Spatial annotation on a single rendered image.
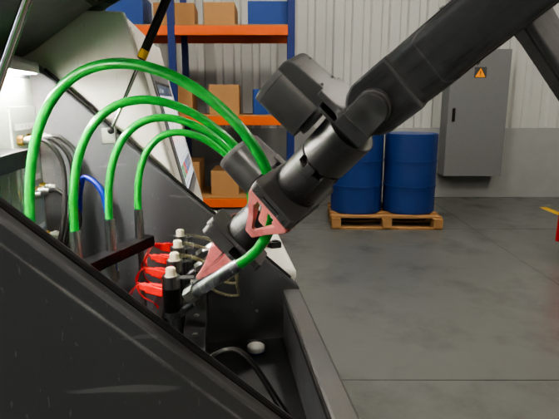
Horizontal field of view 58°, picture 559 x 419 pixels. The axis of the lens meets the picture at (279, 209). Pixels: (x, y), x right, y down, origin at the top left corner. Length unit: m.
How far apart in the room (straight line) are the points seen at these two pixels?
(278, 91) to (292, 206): 0.13
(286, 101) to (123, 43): 0.65
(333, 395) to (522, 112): 7.43
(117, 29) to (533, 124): 7.33
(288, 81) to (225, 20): 5.63
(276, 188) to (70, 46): 0.69
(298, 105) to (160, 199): 0.62
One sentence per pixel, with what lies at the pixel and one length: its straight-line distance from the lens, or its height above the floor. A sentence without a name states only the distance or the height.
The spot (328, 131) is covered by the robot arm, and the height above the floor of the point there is 1.34.
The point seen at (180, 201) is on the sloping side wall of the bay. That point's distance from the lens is 1.09.
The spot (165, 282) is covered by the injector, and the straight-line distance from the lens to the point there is 0.80.
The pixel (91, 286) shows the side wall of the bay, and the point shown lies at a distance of 0.45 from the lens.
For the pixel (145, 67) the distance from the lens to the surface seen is 0.68.
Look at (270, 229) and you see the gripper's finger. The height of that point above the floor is 1.22.
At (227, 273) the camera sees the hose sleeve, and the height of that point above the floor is 1.15.
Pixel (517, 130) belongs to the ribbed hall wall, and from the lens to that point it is 7.99.
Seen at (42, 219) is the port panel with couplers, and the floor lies 1.13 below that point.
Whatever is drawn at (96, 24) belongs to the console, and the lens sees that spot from 1.14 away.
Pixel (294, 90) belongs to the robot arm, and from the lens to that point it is 0.52.
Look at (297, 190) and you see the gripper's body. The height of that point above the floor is 1.27.
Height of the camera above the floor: 1.37
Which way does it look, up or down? 12 degrees down
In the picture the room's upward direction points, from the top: straight up
